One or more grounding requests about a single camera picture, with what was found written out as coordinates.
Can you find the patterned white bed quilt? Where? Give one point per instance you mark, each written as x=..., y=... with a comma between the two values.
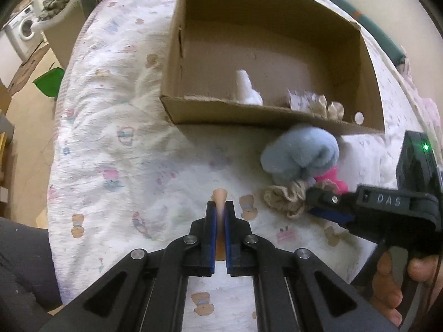
x=124, y=177

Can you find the pink rubber duck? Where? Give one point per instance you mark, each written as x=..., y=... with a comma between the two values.
x=332, y=178

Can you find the white washing machine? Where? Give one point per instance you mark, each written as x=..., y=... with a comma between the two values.
x=21, y=35

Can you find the clear plastic bag with trinkets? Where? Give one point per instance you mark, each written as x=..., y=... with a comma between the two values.
x=305, y=101

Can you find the cream white scrunchie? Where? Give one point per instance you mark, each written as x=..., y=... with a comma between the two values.
x=330, y=110

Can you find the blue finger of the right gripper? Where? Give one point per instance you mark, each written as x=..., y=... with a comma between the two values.
x=327, y=205

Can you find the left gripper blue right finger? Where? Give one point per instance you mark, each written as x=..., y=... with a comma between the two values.
x=295, y=291

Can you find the beige lace scrunchie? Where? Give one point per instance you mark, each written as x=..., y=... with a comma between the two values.
x=291, y=200

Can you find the grey trouser leg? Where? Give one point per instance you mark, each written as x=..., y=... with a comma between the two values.
x=29, y=289

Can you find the white sock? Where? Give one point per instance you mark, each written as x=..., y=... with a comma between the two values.
x=244, y=91

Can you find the person's right hand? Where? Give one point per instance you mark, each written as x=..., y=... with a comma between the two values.
x=387, y=295

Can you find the teal headboard cushion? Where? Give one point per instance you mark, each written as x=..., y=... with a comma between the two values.
x=392, y=50

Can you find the green dustpan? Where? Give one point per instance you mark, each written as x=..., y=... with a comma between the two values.
x=50, y=82

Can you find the light blue plush toy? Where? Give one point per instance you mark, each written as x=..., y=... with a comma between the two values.
x=301, y=153

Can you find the open cardboard box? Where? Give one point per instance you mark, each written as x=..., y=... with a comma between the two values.
x=283, y=45

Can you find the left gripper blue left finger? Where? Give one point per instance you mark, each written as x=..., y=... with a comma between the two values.
x=144, y=291

